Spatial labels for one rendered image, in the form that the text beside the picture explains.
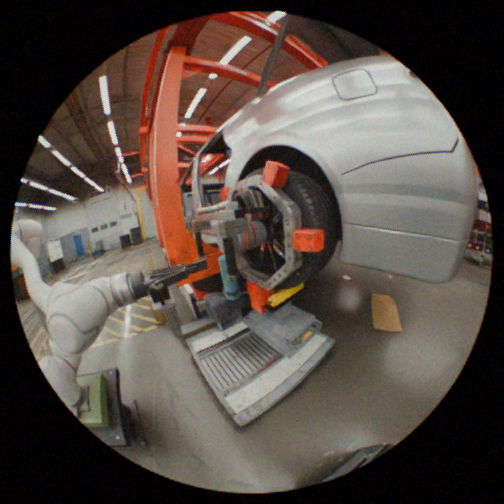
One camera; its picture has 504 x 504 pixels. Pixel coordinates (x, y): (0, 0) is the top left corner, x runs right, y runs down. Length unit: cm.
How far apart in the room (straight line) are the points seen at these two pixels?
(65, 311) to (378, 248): 79
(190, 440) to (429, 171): 148
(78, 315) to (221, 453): 89
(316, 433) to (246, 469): 39
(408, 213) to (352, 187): 22
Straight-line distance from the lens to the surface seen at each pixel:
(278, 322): 108
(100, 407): 97
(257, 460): 99
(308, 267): 66
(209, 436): 103
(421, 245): 60
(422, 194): 59
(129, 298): 45
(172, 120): 130
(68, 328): 31
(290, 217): 55
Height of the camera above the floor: 98
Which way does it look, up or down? 16 degrees down
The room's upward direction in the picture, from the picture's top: 7 degrees counter-clockwise
